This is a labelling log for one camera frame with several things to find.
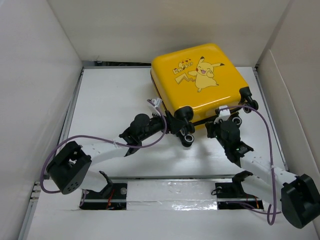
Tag yellow cartoon suitcase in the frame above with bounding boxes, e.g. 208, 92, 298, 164
150, 43, 259, 147

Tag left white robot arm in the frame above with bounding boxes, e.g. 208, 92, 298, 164
41, 106, 195, 199

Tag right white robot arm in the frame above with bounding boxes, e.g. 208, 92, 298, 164
205, 120, 320, 229

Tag white foam cover panel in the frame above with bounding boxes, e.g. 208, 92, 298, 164
126, 180, 218, 211

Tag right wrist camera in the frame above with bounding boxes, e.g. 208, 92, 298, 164
213, 105, 231, 124

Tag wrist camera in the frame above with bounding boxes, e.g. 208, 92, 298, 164
213, 105, 231, 124
147, 97, 163, 115

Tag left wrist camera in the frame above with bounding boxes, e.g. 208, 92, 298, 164
147, 97, 163, 115

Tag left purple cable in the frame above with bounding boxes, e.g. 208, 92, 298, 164
39, 99, 168, 208

